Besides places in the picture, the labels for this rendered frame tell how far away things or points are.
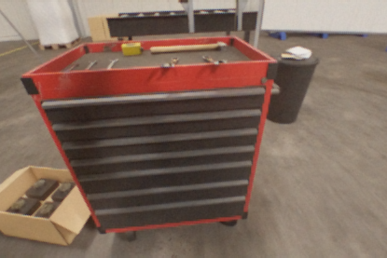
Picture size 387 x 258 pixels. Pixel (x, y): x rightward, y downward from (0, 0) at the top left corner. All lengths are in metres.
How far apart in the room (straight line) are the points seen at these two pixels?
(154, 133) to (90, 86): 0.23
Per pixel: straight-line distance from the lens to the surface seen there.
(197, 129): 0.68
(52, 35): 7.23
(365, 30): 3.01
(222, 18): 3.73
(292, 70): 1.98
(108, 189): 0.89
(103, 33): 6.79
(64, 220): 1.26
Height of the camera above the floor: 1.11
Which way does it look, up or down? 33 degrees down
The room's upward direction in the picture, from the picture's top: 2 degrees counter-clockwise
